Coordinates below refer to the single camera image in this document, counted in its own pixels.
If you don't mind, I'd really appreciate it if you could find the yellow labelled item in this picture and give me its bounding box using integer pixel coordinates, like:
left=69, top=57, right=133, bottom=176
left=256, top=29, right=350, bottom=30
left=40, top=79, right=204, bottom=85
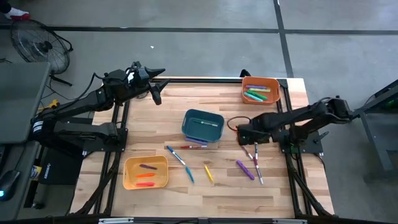
left=30, top=164, right=43, bottom=182

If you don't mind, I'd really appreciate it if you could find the black computer mouse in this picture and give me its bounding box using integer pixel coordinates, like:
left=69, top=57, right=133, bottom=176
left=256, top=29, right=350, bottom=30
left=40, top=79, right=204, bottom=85
left=0, top=169, right=21, bottom=202

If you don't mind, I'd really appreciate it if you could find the green dry-erase marker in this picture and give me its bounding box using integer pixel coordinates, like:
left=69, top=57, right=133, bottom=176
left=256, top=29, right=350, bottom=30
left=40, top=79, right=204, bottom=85
left=192, top=119, right=219, bottom=127

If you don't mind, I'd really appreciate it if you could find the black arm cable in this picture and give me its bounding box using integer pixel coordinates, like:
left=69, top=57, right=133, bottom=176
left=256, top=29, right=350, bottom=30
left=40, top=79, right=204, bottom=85
left=226, top=115, right=252, bottom=133

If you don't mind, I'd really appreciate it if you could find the black Husky tool bag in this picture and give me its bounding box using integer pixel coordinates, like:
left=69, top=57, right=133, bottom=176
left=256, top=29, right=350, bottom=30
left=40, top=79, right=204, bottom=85
left=39, top=146, right=85, bottom=186

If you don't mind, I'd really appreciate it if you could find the lavender highlighter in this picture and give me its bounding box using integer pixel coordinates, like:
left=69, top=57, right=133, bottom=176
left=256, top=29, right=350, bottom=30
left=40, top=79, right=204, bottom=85
left=185, top=136, right=208, bottom=146

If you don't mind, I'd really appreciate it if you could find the black aluminium table frame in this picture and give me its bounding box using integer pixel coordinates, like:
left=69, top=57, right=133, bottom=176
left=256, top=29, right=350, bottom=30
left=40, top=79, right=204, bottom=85
left=67, top=74, right=336, bottom=224

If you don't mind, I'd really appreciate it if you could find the yellow power plug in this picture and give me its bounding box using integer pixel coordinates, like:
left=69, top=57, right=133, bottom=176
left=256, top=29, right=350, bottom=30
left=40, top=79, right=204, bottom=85
left=37, top=99, right=61, bottom=114

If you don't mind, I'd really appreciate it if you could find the person's foot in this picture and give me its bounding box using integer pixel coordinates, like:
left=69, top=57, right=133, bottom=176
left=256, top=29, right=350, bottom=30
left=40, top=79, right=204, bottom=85
left=0, top=0, right=32, bottom=21

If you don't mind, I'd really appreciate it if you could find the light blue highlighter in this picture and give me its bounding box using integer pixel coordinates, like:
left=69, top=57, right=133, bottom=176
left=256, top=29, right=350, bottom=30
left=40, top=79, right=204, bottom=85
left=243, top=91, right=264, bottom=103
left=185, top=166, right=195, bottom=184

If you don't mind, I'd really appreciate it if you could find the magenta dry-erase marker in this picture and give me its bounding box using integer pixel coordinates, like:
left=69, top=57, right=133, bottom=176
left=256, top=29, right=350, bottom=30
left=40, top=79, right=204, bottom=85
left=252, top=156, right=264, bottom=185

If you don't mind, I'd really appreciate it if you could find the yellow highlighter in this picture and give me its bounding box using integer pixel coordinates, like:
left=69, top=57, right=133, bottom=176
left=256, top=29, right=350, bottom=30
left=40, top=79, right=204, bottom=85
left=203, top=164, right=215, bottom=183

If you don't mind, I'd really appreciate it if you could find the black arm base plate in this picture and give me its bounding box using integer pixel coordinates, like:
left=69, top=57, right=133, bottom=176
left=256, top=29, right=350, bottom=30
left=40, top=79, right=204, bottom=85
left=278, top=129, right=324, bottom=154
left=83, top=127, right=129, bottom=153

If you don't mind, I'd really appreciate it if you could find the brown dry-erase marker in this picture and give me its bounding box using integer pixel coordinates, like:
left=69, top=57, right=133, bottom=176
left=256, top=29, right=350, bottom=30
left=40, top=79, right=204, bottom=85
left=241, top=145, right=254, bottom=160

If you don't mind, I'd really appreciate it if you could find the black floor fan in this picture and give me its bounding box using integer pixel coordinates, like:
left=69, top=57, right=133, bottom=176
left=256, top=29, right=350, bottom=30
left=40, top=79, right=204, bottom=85
left=10, top=19, right=74, bottom=87

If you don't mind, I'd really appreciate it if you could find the teal plastic bin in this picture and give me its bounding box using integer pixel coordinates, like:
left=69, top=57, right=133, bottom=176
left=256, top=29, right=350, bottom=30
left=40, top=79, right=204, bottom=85
left=181, top=108, right=225, bottom=143

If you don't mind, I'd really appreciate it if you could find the grey side table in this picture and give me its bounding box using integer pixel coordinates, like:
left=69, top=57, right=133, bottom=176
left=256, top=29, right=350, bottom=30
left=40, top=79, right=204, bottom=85
left=0, top=140, right=41, bottom=222

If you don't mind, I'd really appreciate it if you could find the yellow plastic bin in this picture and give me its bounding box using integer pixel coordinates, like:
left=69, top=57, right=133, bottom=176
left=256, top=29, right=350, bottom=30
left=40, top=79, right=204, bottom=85
left=122, top=154, right=170, bottom=190

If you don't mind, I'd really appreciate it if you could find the grey desk slab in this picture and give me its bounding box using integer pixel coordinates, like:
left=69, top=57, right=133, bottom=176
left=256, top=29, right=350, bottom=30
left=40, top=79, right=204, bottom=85
left=0, top=61, right=52, bottom=146

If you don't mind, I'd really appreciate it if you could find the orange plastic bin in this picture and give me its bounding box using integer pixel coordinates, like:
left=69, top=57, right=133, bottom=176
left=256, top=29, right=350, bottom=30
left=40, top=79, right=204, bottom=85
left=241, top=76, right=281, bottom=106

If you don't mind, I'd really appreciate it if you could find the silver frame bracket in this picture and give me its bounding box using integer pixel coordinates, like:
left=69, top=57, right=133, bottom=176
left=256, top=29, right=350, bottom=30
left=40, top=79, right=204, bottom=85
left=98, top=217, right=135, bottom=224
left=273, top=218, right=308, bottom=224

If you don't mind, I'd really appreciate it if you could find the blue dry-erase marker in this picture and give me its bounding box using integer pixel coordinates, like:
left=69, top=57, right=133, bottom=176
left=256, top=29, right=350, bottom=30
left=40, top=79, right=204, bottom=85
left=165, top=145, right=187, bottom=166

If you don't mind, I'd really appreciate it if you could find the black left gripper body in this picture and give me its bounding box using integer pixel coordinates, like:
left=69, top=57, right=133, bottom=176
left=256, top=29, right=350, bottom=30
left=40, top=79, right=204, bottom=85
left=126, top=63, right=162, bottom=106

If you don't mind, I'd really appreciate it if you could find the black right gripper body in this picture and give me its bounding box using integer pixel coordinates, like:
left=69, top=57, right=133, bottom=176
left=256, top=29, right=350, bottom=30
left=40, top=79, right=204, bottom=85
left=237, top=123, right=271, bottom=146

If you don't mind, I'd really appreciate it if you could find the grey metal stand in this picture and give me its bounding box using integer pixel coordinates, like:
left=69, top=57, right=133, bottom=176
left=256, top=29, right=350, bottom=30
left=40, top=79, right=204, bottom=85
left=353, top=79, right=398, bottom=181

